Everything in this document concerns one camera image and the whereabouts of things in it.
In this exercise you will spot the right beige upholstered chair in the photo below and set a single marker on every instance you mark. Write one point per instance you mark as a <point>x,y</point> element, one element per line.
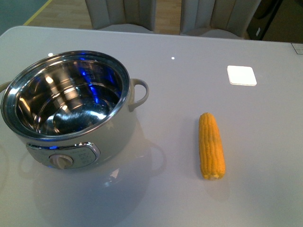
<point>217,18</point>

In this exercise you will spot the beige electric cooking pot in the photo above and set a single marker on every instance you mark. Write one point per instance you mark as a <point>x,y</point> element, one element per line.
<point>72,109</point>

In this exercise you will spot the beige upholstered chair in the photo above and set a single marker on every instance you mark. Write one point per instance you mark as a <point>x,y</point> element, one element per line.
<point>217,18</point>
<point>134,16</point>

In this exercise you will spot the yellow corn cob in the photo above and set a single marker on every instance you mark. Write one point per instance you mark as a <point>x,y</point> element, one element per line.
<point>212,163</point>

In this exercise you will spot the left beige upholstered chair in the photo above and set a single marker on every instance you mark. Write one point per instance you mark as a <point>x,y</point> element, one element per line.
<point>134,16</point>

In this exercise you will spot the black washing machine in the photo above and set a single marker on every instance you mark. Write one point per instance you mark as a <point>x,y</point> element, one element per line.
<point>262,18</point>

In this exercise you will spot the label sticker on table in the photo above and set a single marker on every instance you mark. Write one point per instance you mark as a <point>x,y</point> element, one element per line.
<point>298,47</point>

